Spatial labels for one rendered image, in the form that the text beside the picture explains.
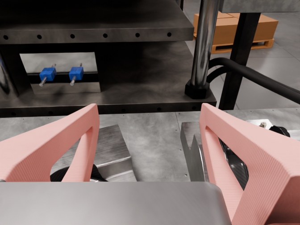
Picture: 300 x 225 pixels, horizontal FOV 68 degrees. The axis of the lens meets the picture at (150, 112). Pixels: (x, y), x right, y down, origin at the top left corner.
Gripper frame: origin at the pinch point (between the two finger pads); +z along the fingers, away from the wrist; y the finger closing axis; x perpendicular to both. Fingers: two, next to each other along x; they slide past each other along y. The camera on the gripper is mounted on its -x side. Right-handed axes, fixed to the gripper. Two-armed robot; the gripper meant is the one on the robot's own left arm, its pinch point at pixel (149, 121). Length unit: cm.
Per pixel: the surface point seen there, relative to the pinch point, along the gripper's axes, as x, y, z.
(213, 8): 6, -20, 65
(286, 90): 28, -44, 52
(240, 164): 27.1, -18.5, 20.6
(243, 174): 28.1, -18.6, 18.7
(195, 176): 33.4, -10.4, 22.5
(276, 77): 114, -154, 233
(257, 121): 32, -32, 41
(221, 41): 94, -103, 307
